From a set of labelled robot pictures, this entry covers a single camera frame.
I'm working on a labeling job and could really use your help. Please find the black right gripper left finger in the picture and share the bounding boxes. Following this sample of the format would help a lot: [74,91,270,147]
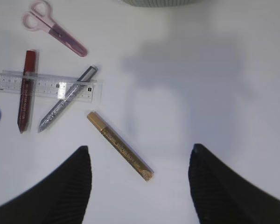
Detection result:
[0,146,92,224]

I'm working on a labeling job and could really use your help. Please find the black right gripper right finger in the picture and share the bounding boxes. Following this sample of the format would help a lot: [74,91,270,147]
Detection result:
[188,144,280,224]

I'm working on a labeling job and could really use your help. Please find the pink small scissors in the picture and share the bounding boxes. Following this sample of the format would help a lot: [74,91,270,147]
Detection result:
[22,0,88,57]

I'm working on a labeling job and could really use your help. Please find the gold glitter pen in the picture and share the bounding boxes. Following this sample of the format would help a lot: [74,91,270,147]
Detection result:
[87,112,154,182]

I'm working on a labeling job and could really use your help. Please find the silver glitter pen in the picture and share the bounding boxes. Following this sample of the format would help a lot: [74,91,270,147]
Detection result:
[37,66,98,133]

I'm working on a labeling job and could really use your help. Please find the red glitter pen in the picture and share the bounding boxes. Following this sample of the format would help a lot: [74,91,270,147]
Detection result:
[17,50,36,133]

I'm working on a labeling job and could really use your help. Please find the clear plastic ruler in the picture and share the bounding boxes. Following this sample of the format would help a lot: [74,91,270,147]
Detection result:
[0,70,103,103]

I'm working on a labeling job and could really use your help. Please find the green plastic woven basket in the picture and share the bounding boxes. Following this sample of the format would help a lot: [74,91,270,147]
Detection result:
[123,0,200,8]

